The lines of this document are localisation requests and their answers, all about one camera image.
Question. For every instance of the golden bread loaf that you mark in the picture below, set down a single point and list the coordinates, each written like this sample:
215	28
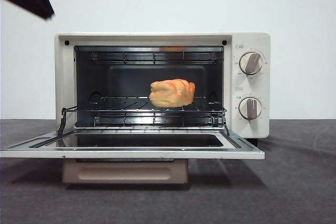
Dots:
172	93

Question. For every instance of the cream Toshiba toaster oven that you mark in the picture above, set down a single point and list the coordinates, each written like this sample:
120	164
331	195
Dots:
250	40

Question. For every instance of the cream temperature knob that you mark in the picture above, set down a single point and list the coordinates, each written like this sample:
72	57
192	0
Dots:
251	63

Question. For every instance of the cream timer knob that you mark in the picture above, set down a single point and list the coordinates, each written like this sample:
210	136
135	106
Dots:
250	107

